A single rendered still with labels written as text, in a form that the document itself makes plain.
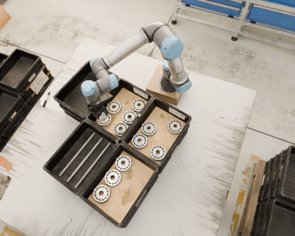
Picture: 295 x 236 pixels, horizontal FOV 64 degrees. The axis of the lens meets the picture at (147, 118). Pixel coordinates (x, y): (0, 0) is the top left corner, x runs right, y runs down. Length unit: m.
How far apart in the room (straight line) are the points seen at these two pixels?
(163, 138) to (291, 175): 1.04
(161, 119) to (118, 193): 0.57
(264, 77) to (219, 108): 1.30
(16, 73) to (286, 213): 2.66
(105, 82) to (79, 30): 2.33
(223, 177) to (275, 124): 1.28
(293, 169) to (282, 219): 0.38
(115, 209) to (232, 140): 0.94
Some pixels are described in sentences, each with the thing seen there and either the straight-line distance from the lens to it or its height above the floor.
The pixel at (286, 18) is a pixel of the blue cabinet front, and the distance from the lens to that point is 3.13.
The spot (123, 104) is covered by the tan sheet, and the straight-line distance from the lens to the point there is 1.73.
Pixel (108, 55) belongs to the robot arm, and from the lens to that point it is 1.35.
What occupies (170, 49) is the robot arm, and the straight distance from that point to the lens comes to 1.24.
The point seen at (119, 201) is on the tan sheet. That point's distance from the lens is 1.51.
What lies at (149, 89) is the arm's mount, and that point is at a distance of 1.81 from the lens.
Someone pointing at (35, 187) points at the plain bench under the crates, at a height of 0.70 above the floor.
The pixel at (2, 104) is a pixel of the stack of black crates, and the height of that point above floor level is 0.38.
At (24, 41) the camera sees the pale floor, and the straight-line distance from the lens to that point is 3.71.
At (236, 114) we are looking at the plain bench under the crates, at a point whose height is 0.70.
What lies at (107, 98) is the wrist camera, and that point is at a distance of 1.43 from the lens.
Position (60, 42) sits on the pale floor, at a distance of 3.49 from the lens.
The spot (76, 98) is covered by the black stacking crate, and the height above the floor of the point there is 0.83.
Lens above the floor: 2.32
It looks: 64 degrees down
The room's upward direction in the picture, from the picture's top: 5 degrees counter-clockwise
